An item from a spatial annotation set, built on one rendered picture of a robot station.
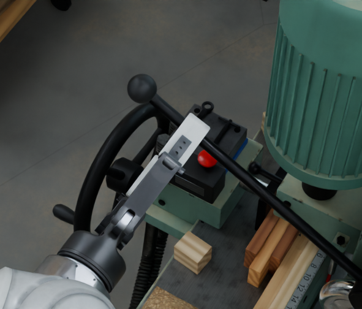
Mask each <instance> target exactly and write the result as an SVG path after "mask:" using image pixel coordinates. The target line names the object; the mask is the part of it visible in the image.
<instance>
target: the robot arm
mask: <svg viewBox="0 0 362 309"><path fill-rule="evenodd" d="M209 130H210V127H209V126H208V125H207V124H205V123H204V122H203V121H202V120H200V119H199V118H197V117H196V116H195V115H194V114H192V113H190V114H189V115H188V116H187V117H186V119H185V120H184V121H183V123H182V124H181V126H180V127H179V128H178V129H177V131H176V132H175V133H174V134H173V136H172V137H171V139H170V140H169V141H168V142H167V144H166V145H165V146H164V148H163V149H162V150H161V152H160V153H159V154H158V155H155V156H154V157H153V158H152V160H151V161H150V162H149V164H148V165H147V166H146V168H145V169H144V171H143V172H142V173H141V174H140V176H139V177H138V178H137V179H136V181H135V182H134V184H133V185H132V186H131V187H130V189H129V190H128V192H127V193H126V196H125V195H124V194H123V193H121V195H120V196H119V197H118V198H117V201H118V202H119V203H118V204H117V206H116V207H115V208H114V209H113V211H112V212H110V213H107V215H106V216H105V218H104V219H103V220H102V221H101V222H100V223H99V225H98V226H97V227H96V229H95V230H94V231H96V232H97V233H98V235H94V234H92V233H91V232H88V231H75V232H74V233H72V235H71V236H70V237H69V238H68V239H67V241H66V242H65V244H63V246H62V247H61V249H60V250H59V251H58V253H57V254H55V255H49V256H47V257H46V258H45V259H44V260H43V262H42V263H41V264H40V265H39V266H38V268H37V269H36V271H35V272H34V273H31V272H25V271H21V270H16V269H11V268H8V267H4V268H2V269H0V309H115V307H114V306H113V304H112V303H111V300H110V295H109V293H111V292H112V290H113V288H114V287H115V286H116V284H117V283H118V281H119V280H120V279H121V277H122V276H123V275H124V273H125V271H126V263H125V261H124V259H123V257H122V256H121V255H120V254H119V253H118V250H117V249H119V250H120V251H121V250H122V249H123V248H124V246H125V245H126V244H128V242H129V241H130V240H131V238H132V237H133V236H134V234H135V230H136V229H137V227H138V226H139V225H140V224H141V222H142V221H143V220H144V218H145V216H146V211H147V209H149V207H150V206H151V204H152V203H153V202H154V201H155V200H156V198H157V197H158V195H159V194H160V193H161V192H162V190H163V189H164V188H165V186H166V185H167V184H168V182H169V181H170V180H171V179H172V177H173V176H174V174H175V173H176V172H178V173H180V174H181V175H182V174H183V173H184V171H185V169H183V168H182V166H183V165H184V164H185V162H186V161H187V160H188V159H189V157H190V156H191V154H192V153H193V152H194V150H195V149H196V148H197V146H198V144H199V143H200V142H201V141H202V139H203V138H204V136H205V135H206V134H207V132H208V131H209ZM116 248H117V249H116Z"/></svg>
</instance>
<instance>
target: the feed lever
mask: <svg viewBox="0 0 362 309"><path fill-rule="evenodd" d="M127 92H128V95H129V97H130V98H131V99H132V100H133V101H134V102H136V103H139V104H145V103H148V102H149V103H150V104H151V105H152V106H154V107H155V108H156V109H157V110H158V111H160V113H162V114H163V115H164V116H165V117H167V118H168V119H169V120H170V121H171V122H172V123H173V124H175V125H176V126H177V127H178V128H179V127H180V126H181V124H182V123H183V121H184V120H185V119H186V118H185V117H183V116H182V114H180V113H179V112H178V111H177V110H175V109H174V108H173V107H172V106H171V105H170V104H169V103H167V102H166V101H165V100H164V99H162V98H161V97H160V96H159V95H158V94H157V85H156V82H155V81H154V79H153V78H152V77H151V76H149V75H147V74H137V75H135V76H133V77H132V78H131V79H130V80H129V82H128V85H127ZM198 145H199V146H200V147H202V148H203V149H204V150H205V151H206V152H207V153H208V154H210V155H211V156H212V157H213V158H214V159H215V160H216V161H218V162H219V163H220V164H221V165H223V166H224V167H225V168H226V169H227V170H228V171H229V172H231V173H232V174H233V175H234V176H235V177H236V178H237V179H239V180H240V181H241V182H242V183H244V184H245V185H246V186H247V187H248V188H249V189H250V190H252V191H253V192H254V193H255V194H256V195H258V197H260V198H261V199H262V200H263V201H265V202H266V203H267V204H268V205H269V206H270V207H271V208H273V209H274V210H275V211H276V212H278V214H280V215H281V216H282V217H283V218H284V219H286V220H287V221H288V222H289V223H290V224H291V225H292V226H293V227H295V228H296V229H297V230H298V231H300V232H301V233H302V234H303V235H304V236H305V237H306V238H308V239H309V240H310V241H311V242H312V243H313V244H314V245H316V246H317V247H318V248H319V249H321V250H322V251H323V252H324V253H325V254H326V255H327V256H329V257H330V258H331V259H332V260H333V261H334V262H335V263H337V264H338V265H339V266H340V267H342V268H343V269H344V270H345V271H346V272H347V273H348V274H349V275H351V276H352V277H353V278H354V279H356V282H355V284H354V285H353V287H352V289H351V291H350V293H349V301H350V303H351V305H352V307H353V308H354V309H362V270H361V269H360V268H359V267H358V266H357V265H356V264H354V263H353V262H352V261H351V260H350V259H349V258H348V257H346V256H345V255H344V254H343V253H341V252H340V251H339V250H338V249H337V248H336V247H335V246H334V245H332V244H331V243H330V242H329V241H328V240H327V239H326V238H324V237H323V236H322V235H321V234H319V233H318V232H317V231H316V230H315V229H314V228H313V227H311V226H310V225H309V224H308V223H307V222H305V220H303V219H302V218H301V217H300V216H299V215H297V214H296V213H295V212H294V211H293V210H292V209H291V208H289V207H288V206H287V205H286V204H284V203H283V201H281V200H280V199H279V198H278V197H276V196H275V195H274V194H273V193H272V192H271V191H270V190H268V189H267V188H266V187H265V186H264V185H262V184H261V183H260V182H259V181H258V180H257V179H256V178H254V177H253V176H252V175H251V174H250V173H249V172H248V171H246V170H245V169H244V168H243V167H241V166H240V165H239V164H238V163H237V162H236V161H235V160H234V159H232V158H231V157H230V156H229V155H228V154H227V153H226V152H224V151H223V150H222V149H221V148H219V147H218V146H217V145H216V144H215V143H214V142H213V141H212V140H210V139H209V138H208V137H207V136H204V138H203V139H202V141H201V142H200V143H199V144H198Z"/></svg>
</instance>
